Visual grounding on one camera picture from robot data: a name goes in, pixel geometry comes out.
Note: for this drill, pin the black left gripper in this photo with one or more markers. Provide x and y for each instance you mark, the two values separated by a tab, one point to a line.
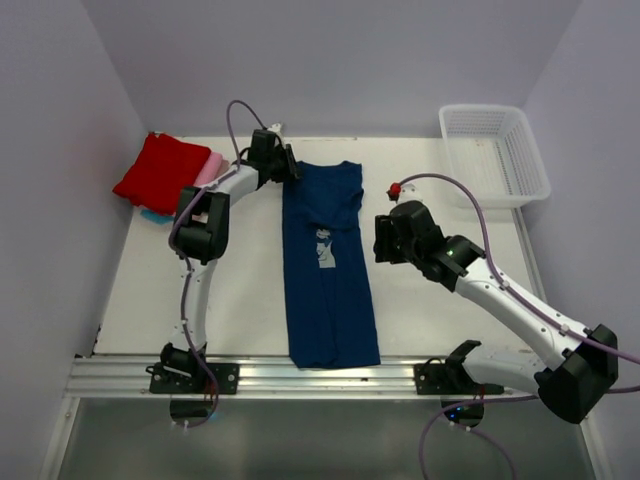
291	169

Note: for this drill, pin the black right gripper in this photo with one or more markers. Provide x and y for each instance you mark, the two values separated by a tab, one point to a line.
382	245

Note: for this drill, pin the dark blue t shirt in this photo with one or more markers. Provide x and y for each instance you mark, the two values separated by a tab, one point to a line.
328	301

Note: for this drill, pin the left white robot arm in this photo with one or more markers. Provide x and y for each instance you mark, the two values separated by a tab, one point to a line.
200	236

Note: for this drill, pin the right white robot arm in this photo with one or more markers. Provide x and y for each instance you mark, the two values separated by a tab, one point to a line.
567	365

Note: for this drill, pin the beige folded t shirt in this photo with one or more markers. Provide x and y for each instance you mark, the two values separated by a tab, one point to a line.
222	168

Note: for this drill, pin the pink folded t shirt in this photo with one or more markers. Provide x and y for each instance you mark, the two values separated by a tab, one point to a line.
209	170

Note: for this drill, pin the white plastic basket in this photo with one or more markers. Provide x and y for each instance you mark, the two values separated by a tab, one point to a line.
491	149

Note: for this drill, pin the red folded t shirt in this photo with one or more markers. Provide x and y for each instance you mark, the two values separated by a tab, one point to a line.
163	167

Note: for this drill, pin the turquoise folded t shirt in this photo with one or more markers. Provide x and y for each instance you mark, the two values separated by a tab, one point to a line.
156	218

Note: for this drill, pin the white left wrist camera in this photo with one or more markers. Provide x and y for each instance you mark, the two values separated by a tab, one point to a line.
276	128

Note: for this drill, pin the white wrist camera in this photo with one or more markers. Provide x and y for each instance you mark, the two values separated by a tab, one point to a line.
408	193
276	128

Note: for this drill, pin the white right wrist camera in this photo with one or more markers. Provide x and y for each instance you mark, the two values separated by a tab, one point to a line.
408	193

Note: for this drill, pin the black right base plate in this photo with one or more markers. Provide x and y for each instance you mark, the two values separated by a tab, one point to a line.
434	378

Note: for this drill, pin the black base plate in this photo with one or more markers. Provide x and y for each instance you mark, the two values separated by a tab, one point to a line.
434	378
174	383

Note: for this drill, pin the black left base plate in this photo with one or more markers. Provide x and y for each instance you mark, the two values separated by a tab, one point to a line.
174	383

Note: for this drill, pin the aluminium front rail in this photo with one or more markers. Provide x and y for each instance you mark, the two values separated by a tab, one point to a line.
261	377

